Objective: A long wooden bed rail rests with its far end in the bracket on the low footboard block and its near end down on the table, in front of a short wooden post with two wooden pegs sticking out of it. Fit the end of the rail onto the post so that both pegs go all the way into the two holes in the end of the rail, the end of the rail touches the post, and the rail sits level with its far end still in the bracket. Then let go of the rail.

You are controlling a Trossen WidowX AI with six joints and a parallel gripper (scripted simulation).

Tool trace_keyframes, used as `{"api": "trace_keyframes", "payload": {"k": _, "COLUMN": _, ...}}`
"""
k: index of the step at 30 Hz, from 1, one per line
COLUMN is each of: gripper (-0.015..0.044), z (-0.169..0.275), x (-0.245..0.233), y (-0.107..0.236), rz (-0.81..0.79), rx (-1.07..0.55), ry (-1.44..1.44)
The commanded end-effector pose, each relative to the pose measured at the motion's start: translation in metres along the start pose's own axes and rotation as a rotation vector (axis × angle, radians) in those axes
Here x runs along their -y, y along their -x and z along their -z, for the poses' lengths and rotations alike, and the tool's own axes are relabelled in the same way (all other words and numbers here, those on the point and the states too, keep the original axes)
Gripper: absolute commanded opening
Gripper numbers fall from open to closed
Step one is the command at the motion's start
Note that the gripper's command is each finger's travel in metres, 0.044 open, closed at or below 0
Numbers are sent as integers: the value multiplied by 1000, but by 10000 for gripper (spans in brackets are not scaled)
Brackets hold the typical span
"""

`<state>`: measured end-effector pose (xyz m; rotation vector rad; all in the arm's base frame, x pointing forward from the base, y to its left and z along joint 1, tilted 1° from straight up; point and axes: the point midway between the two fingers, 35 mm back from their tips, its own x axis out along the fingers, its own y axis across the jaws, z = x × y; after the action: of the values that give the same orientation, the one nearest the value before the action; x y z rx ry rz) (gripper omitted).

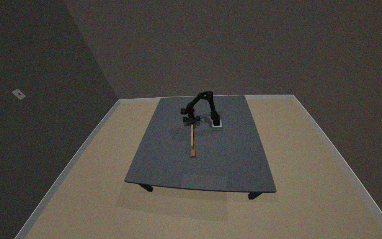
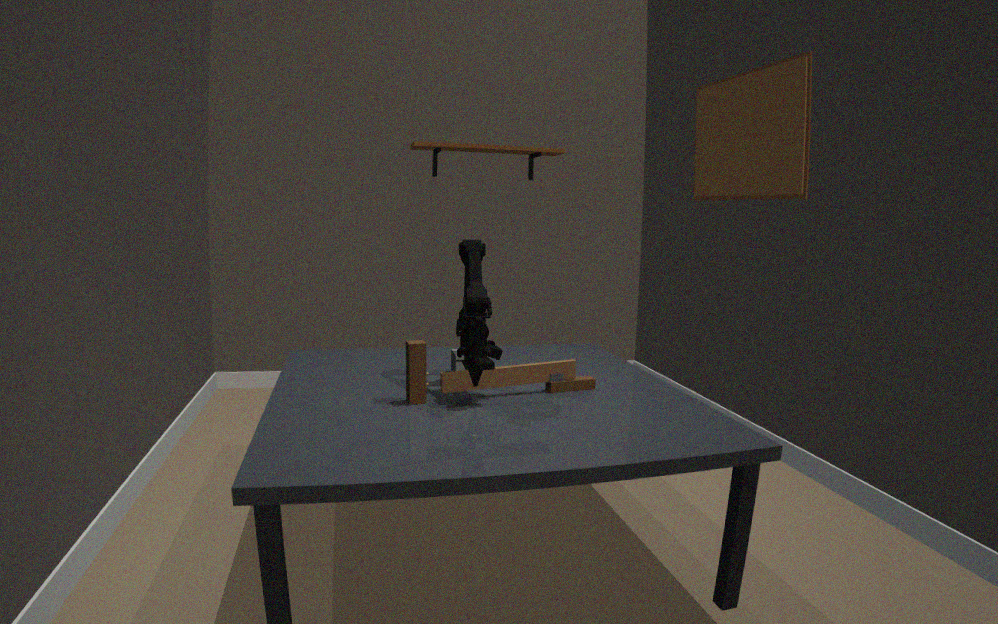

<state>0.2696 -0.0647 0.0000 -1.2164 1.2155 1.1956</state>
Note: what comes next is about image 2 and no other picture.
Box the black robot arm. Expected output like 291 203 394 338
456 239 503 360

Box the long wooden rail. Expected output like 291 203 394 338
440 360 577 393

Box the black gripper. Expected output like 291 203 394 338
457 335 495 387

